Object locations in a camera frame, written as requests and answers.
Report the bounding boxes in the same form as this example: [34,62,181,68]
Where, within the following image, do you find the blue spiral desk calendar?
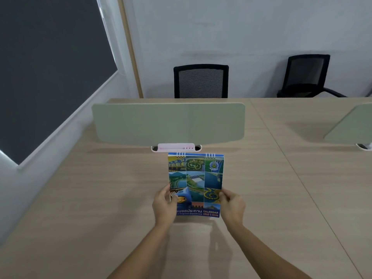
[168,152,224,218]

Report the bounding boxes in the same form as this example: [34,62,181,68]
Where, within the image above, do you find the dark window with white frame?
[0,0,120,171]

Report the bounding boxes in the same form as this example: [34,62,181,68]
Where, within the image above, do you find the person's left forearm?
[107,223,170,279]

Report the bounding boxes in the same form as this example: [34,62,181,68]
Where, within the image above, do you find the person's right forearm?
[228,220,312,279]

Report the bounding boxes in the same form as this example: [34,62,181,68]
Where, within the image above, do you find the wooden wall trim strip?
[117,0,144,99]

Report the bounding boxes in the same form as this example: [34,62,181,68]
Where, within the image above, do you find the person's right hand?
[219,189,246,227]

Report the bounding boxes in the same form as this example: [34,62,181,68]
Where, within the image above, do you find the pale green desk divider panel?
[92,103,246,147]
[323,103,372,144]

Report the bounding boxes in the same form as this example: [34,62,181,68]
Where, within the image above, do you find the black office chair with armrests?
[277,54,347,98]

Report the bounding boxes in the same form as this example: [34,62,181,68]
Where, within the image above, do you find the black mesh office chair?
[173,64,229,99]

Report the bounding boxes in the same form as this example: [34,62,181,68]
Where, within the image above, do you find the person's left hand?
[152,184,179,227]

